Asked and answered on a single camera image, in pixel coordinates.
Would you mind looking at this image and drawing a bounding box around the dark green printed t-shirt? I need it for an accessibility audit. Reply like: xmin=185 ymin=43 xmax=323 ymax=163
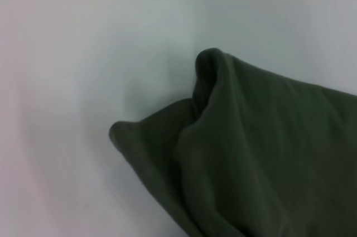
xmin=108 ymin=47 xmax=357 ymax=237

